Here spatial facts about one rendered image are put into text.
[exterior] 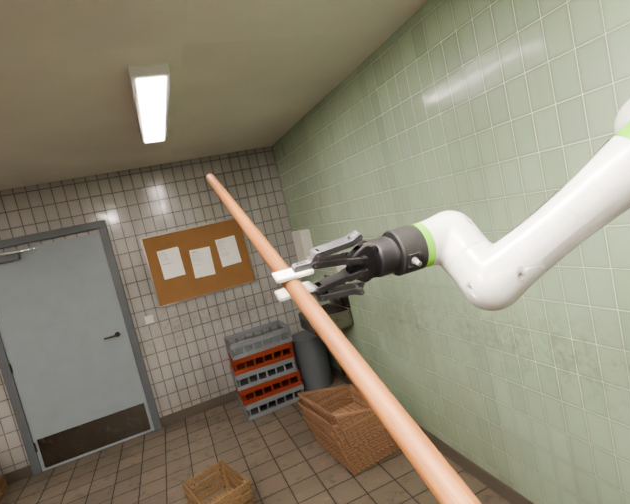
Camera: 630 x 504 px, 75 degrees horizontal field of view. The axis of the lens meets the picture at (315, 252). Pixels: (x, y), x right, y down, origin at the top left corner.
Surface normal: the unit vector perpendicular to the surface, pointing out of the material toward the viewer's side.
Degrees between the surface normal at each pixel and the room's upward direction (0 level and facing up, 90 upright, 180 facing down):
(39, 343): 90
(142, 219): 90
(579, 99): 90
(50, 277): 90
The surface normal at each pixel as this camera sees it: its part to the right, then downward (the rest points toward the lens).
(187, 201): 0.35, 0.00
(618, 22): -0.91, 0.24
